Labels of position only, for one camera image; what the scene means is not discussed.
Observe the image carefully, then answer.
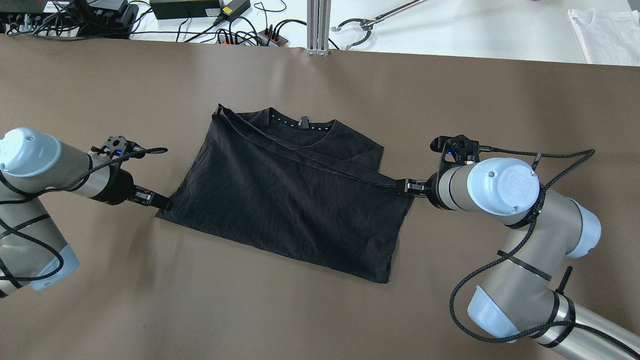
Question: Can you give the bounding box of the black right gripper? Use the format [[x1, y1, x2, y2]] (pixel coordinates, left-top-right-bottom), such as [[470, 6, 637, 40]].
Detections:
[[395, 172, 443, 208]]

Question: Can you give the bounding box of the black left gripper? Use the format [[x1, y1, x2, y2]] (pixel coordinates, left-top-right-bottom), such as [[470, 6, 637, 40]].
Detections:
[[94, 167, 173, 211]]

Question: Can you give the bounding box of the black t-shirt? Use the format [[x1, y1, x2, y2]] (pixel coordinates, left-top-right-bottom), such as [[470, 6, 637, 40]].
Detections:
[[156, 105, 413, 284]]

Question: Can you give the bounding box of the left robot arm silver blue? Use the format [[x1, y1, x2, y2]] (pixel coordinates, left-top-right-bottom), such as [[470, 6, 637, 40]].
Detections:
[[0, 127, 172, 297]]

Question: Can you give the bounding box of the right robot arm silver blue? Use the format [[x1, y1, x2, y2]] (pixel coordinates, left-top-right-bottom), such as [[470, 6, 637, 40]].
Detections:
[[397, 157, 639, 360]]

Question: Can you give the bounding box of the metal reacher grabber tool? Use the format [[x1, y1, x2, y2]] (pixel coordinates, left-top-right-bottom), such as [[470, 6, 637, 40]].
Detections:
[[330, 0, 426, 51]]

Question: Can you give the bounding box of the black power brick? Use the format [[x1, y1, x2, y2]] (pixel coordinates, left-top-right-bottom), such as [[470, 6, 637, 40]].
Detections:
[[149, 0, 224, 20]]

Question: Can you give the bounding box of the power strip with plugs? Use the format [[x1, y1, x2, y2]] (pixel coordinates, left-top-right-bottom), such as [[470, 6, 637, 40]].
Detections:
[[214, 29, 290, 48]]

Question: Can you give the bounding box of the white folded shirt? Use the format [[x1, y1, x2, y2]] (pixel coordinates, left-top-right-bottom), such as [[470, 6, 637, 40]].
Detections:
[[567, 7, 640, 67]]

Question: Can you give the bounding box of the aluminium cage frame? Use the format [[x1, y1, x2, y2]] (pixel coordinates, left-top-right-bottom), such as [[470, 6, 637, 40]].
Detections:
[[306, 0, 331, 57]]

